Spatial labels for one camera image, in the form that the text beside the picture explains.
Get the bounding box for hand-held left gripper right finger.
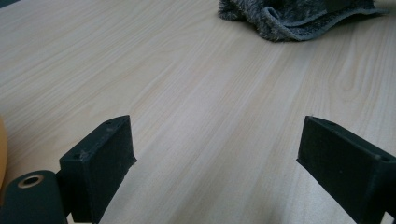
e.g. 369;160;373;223
296;115;396;224

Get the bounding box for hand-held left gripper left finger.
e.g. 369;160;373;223
56;115;138;224

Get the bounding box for orange round ball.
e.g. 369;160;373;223
0;115;8;190

